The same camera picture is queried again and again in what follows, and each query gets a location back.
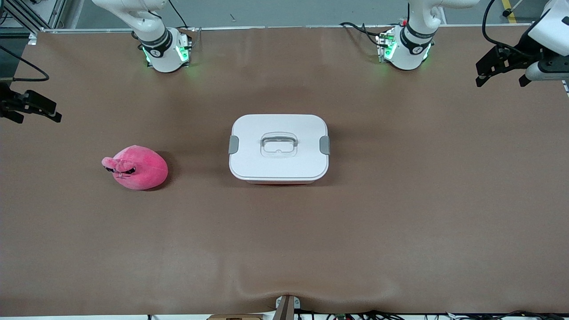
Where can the pink plastic box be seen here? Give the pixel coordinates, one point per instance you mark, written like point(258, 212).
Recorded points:
point(278, 182)

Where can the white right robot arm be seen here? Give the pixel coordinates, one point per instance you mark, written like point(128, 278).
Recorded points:
point(160, 49)

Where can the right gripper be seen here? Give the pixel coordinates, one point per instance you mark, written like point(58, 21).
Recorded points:
point(10, 103)

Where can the white box lid grey latches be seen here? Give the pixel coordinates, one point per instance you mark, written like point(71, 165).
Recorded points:
point(253, 160)

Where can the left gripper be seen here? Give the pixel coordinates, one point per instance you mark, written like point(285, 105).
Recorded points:
point(521, 55)

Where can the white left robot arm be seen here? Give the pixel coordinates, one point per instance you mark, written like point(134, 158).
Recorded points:
point(411, 49)

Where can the brown table mat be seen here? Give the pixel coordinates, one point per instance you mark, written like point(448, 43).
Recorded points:
point(284, 244)

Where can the aluminium frame structure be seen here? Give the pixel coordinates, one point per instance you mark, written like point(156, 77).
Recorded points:
point(40, 13)

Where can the black caster wheel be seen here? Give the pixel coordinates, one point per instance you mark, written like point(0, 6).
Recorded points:
point(506, 12)

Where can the pink plush toy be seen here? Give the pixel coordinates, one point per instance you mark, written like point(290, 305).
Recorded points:
point(142, 171)

